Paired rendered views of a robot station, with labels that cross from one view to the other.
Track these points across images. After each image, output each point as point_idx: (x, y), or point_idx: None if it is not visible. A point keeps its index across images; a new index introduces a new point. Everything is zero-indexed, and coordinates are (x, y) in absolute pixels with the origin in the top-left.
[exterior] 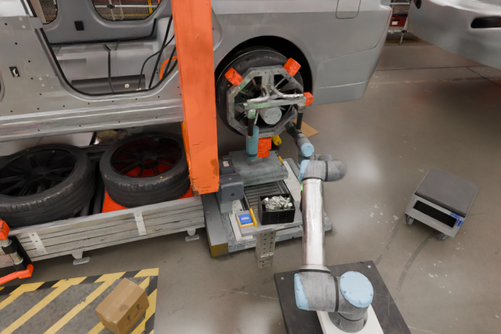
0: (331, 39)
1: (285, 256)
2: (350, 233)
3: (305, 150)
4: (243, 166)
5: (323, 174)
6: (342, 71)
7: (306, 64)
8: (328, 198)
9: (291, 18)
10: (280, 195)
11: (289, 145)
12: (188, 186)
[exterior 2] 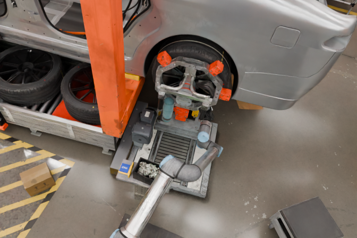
0: (262, 57)
1: None
2: (217, 208)
3: (200, 137)
4: None
5: (175, 173)
6: (268, 85)
7: None
8: (222, 171)
9: (224, 30)
10: (154, 165)
11: (228, 110)
12: None
